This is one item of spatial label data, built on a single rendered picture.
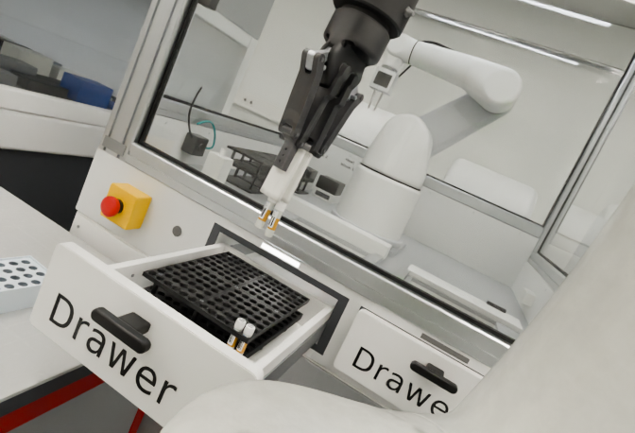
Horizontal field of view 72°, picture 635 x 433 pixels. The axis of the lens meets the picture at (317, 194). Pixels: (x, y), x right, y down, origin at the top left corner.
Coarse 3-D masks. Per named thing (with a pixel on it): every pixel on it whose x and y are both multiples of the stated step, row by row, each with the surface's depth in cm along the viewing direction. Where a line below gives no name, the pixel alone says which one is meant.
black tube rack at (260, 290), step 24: (192, 264) 69; (216, 264) 72; (240, 264) 76; (144, 288) 61; (192, 288) 60; (216, 288) 63; (240, 288) 67; (264, 288) 71; (288, 288) 75; (192, 312) 60; (240, 312) 60; (264, 312) 63; (288, 312) 66; (216, 336) 57; (264, 336) 63
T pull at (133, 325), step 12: (96, 312) 44; (108, 312) 45; (132, 312) 47; (108, 324) 44; (120, 324) 44; (132, 324) 45; (144, 324) 46; (120, 336) 43; (132, 336) 43; (144, 336) 44; (132, 348) 43; (144, 348) 43
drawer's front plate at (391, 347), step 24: (360, 312) 72; (360, 336) 72; (384, 336) 71; (408, 336) 70; (336, 360) 73; (360, 360) 72; (384, 360) 71; (408, 360) 69; (432, 360) 68; (384, 384) 71; (408, 384) 69; (432, 384) 68; (456, 384) 67; (408, 408) 69
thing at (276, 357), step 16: (160, 256) 67; (176, 256) 70; (192, 256) 74; (240, 256) 83; (128, 272) 60; (272, 272) 81; (320, 304) 78; (304, 320) 79; (320, 320) 71; (288, 336) 73; (304, 336) 64; (320, 336) 76; (256, 352) 64; (272, 352) 55; (288, 352) 59; (304, 352) 69; (272, 368) 55; (288, 368) 63
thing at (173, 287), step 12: (144, 276) 59; (156, 276) 59; (168, 288) 58; (180, 288) 59; (180, 300) 57; (192, 300) 58; (204, 312) 56; (216, 312) 57; (228, 324) 56; (240, 336) 54; (252, 336) 55
